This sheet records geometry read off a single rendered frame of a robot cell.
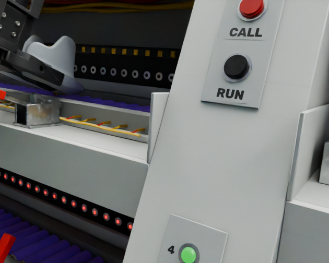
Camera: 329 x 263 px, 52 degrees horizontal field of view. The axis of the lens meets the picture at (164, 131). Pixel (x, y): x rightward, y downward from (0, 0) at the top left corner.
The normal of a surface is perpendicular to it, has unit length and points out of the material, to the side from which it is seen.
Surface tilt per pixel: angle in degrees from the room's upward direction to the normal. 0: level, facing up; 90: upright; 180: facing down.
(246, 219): 90
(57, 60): 90
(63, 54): 90
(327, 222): 110
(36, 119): 90
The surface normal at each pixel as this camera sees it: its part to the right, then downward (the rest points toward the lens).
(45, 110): 0.84, 0.17
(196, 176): -0.48, -0.23
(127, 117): -0.54, 0.11
